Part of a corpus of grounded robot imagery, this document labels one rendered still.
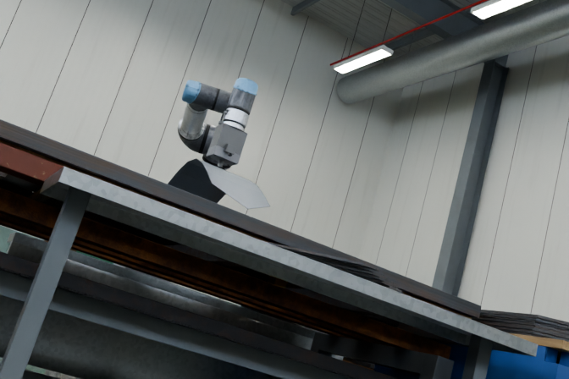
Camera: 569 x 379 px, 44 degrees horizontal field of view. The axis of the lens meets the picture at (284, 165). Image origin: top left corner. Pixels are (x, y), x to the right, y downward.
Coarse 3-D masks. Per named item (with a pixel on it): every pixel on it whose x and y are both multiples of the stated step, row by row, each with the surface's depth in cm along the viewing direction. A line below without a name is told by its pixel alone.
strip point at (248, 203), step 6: (216, 186) 186; (228, 192) 187; (234, 192) 189; (234, 198) 184; (240, 198) 187; (246, 198) 190; (240, 204) 183; (246, 204) 185; (252, 204) 188; (258, 204) 190; (264, 204) 193
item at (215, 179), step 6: (210, 174) 193; (216, 180) 191; (222, 180) 194; (228, 180) 196; (222, 186) 189; (228, 186) 191; (234, 186) 194; (240, 186) 197; (240, 192) 192; (246, 192) 195; (252, 192) 198; (258, 192) 200; (252, 198) 192; (258, 198) 195; (264, 198) 198
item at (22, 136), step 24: (0, 120) 155; (24, 144) 157; (48, 144) 159; (96, 168) 163; (120, 168) 166; (144, 192) 169; (168, 192) 170; (216, 216) 175; (240, 216) 178; (288, 240) 183; (408, 288) 197; (432, 288) 201
